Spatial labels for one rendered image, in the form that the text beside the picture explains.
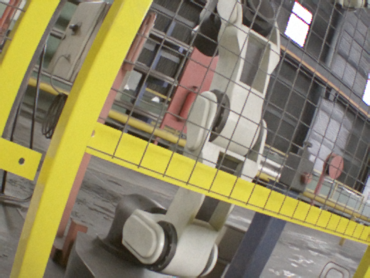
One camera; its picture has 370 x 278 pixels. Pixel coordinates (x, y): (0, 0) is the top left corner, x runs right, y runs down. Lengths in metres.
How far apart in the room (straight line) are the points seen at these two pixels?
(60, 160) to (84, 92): 0.11
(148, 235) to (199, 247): 0.13
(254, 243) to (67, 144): 1.38
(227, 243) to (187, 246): 1.06
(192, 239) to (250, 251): 0.84
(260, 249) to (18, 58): 1.54
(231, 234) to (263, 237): 0.29
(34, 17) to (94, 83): 0.17
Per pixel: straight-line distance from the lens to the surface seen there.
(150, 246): 1.32
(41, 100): 9.64
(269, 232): 2.12
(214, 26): 1.55
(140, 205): 1.53
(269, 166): 9.61
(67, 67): 2.18
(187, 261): 1.33
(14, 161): 0.89
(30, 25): 0.81
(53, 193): 0.87
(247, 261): 2.14
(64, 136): 0.85
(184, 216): 1.32
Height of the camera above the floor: 0.56
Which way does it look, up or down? 1 degrees down
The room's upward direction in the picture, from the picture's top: 23 degrees clockwise
